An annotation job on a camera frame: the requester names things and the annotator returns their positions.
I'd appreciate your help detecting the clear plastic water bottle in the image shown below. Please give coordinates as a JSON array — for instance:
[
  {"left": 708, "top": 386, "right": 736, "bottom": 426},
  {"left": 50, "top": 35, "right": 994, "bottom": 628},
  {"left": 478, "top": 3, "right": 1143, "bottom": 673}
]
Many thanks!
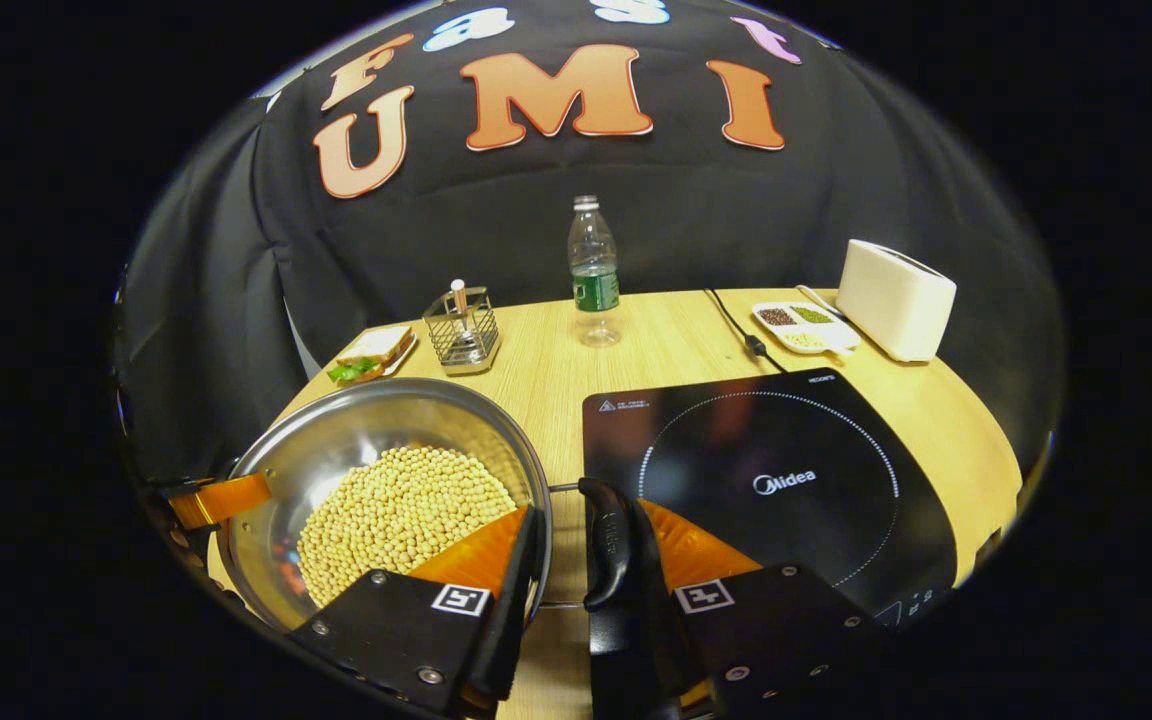
[{"left": 567, "top": 195, "right": 623, "bottom": 349}]

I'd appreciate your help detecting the white toaster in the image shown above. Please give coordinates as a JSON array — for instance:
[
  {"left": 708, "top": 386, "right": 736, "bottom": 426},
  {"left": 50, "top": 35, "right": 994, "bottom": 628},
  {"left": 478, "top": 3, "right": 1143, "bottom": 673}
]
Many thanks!
[{"left": 836, "top": 239, "right": 958, "bottom": 363}]

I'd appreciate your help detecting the sandwich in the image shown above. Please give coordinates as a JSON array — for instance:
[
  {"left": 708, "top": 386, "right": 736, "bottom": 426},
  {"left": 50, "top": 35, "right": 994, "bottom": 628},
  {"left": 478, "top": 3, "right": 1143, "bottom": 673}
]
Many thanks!
[{"left": 326, "top": 325, "right": 415, "bottom": 386}]

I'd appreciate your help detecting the black induction cooktop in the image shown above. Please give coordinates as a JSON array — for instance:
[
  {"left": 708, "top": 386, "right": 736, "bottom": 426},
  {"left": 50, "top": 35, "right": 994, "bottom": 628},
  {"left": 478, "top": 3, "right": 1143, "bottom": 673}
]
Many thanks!
[{"left": 581, "top": 367, "right": 959, "bottom": 626}]

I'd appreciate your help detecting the pile of soybeans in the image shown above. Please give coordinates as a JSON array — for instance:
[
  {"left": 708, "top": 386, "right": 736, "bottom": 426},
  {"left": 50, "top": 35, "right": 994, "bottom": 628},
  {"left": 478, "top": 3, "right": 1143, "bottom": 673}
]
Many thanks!
[{"left": 296, "top": 446, "right": 519, "bottom": 609}]

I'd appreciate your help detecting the steel pot with black handle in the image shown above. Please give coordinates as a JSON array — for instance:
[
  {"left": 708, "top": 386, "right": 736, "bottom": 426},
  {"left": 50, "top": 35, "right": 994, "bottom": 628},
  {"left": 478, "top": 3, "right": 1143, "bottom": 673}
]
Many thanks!
[{"left": 216, "top": 377, "right": 639, "bottom": 633}]

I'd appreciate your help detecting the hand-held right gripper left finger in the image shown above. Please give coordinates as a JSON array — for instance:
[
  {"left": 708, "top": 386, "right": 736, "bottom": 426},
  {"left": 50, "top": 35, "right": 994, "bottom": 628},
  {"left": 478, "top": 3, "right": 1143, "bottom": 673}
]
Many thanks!
[{"left": 286, "top": 503, "right": 547, "bottom": 720}]

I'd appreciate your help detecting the white divided bean dish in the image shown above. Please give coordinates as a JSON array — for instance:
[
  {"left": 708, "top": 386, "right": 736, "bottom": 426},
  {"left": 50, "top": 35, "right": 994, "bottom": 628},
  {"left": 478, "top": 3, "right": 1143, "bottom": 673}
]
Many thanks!
[{"left": 751, "top": 301, "right": 862, "bottom": 357}]

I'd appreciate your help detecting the black power cable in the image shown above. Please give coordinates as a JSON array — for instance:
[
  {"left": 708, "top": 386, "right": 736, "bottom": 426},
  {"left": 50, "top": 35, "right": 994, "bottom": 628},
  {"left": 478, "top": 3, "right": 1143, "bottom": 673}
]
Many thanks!
[{"left": 704, "top": 289, "right": 789, "bottom": 374}]

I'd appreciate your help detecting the black backdrop cloth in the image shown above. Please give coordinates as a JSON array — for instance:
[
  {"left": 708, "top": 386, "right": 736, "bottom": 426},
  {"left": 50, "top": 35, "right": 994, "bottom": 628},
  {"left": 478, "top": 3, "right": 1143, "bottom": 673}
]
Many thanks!
[{"left": 116, "top": 0, "right": 1067, "bottom": 481}]

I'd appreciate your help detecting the small white plate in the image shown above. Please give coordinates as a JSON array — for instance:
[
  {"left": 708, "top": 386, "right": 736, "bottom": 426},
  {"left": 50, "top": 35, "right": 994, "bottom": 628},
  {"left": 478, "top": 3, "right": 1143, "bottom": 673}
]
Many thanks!
[{"left": 376, "top": 332, "right": 420, "bottom": 379}]

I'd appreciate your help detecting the metal wire basket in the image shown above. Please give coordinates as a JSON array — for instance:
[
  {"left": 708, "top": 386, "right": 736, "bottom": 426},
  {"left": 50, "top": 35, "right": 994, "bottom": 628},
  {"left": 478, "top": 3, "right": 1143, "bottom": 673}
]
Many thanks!
[{"left": 423, "top": 284, "right": 502, "bottom": 376}]

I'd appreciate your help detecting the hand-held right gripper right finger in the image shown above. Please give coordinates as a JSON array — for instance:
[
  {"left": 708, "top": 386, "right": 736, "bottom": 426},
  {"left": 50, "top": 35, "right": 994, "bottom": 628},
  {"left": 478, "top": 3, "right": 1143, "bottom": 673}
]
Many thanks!
[{"left": 588, "top": 498, "right": 892, "bottom": 720}]

